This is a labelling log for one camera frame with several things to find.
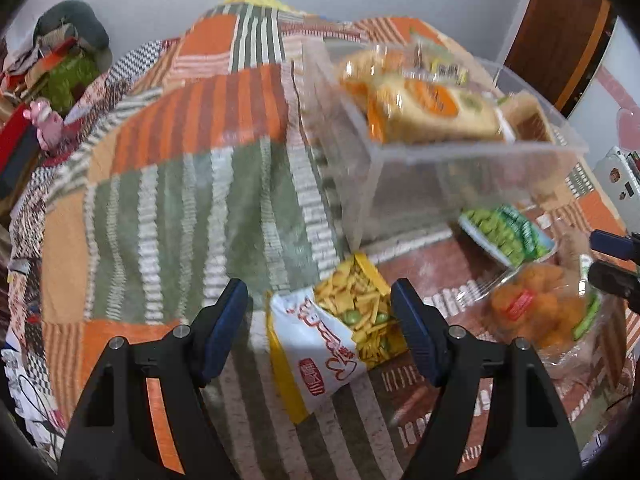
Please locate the orange fried snack packet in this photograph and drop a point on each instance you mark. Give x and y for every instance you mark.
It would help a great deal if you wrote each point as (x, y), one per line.
(535, 305)

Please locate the white and yellow snack packet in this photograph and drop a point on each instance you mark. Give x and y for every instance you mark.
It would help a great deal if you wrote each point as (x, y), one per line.
(320, 355)

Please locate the orange rice cracker packet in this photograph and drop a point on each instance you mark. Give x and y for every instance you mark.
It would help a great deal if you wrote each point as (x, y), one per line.
(370, 70)

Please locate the clear plastic container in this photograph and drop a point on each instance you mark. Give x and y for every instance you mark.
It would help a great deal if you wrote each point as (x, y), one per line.
(425, 185)

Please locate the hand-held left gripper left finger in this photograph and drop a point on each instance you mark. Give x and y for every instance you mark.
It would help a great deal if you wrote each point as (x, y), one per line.
(222, 330)

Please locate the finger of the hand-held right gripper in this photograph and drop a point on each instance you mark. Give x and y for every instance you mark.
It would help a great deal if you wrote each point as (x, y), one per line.
(615, 245)
(615, 285)

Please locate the striped orange green blanket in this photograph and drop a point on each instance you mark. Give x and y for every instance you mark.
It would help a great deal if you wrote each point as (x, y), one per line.
(175, 185)

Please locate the brown wooden door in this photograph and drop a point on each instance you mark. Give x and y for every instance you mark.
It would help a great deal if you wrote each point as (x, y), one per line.
(555, 25)

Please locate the checkered patchwork quilt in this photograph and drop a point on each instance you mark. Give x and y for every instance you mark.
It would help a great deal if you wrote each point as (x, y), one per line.
(45, 200)

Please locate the orange bread packet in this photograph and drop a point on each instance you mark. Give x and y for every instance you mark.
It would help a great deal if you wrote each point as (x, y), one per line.
(435, 110)

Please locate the white wardrobe door with hearts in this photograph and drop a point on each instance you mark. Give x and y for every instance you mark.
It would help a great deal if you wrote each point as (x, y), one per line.
(610, 90)

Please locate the white device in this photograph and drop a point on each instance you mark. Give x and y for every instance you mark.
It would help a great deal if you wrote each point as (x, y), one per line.
(620, 172)

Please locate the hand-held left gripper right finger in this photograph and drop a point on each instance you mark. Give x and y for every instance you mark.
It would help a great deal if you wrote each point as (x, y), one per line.
(415, 330)

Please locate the pink plush rabbit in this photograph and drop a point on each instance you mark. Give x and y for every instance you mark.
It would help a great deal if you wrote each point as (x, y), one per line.
(47, 125)

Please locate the green box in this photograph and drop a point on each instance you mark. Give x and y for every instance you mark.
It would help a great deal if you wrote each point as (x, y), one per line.
(70, 80)

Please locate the green pea packet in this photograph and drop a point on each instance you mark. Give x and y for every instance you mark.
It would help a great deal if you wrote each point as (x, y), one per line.
(500, 235)

